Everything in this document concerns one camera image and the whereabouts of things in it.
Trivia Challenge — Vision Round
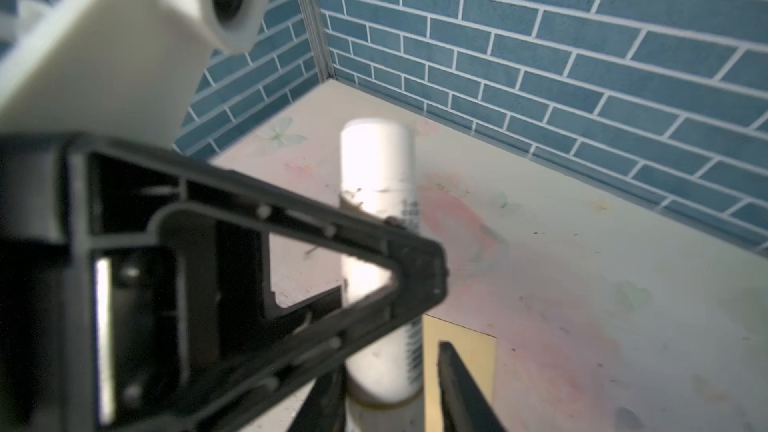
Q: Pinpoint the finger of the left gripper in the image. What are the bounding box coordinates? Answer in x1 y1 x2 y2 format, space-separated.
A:
65 139 448 431

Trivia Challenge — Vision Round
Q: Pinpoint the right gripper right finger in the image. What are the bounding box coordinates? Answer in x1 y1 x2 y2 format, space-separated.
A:
438 341 506 432

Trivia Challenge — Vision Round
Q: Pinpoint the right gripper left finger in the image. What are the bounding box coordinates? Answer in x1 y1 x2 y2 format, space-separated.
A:
288 368 346 432

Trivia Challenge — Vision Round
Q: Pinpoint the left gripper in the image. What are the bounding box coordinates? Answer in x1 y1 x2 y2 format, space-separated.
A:
1 134 186 431

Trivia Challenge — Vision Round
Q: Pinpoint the yellow envelope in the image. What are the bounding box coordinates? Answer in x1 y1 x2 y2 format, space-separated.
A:
423 315 504 432

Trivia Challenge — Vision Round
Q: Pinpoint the white glue stick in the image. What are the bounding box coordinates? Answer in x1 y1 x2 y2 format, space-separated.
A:
338 118 426 432

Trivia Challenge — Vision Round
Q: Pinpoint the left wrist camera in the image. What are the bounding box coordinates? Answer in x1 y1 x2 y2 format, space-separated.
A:
1 0 270 148

